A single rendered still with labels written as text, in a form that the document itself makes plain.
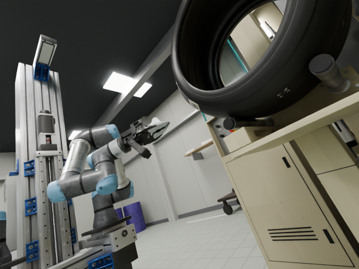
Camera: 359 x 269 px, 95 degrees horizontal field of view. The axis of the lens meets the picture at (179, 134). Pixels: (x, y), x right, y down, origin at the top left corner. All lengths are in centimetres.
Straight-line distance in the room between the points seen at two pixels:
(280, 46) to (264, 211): 116
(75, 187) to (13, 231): 90
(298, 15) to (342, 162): 57
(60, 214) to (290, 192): 141
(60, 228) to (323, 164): 134
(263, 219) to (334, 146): 80
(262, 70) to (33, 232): 132
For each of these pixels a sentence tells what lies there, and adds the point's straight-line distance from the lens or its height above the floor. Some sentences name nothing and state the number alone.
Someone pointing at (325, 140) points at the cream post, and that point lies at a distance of 89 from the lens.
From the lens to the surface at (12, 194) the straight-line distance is 158.
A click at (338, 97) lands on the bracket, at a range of 86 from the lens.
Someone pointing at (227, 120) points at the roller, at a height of 91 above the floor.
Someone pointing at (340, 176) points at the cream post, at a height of 59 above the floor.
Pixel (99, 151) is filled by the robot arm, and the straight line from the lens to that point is 73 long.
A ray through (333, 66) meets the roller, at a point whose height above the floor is 88.
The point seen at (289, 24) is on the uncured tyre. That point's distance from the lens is 54.
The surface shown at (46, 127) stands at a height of 142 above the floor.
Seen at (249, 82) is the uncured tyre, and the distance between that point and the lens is 54.
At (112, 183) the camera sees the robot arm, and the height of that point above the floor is 85.
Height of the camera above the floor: 74
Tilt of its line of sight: 19 degrees up
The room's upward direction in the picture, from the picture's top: 20 degrees counter-clockwise
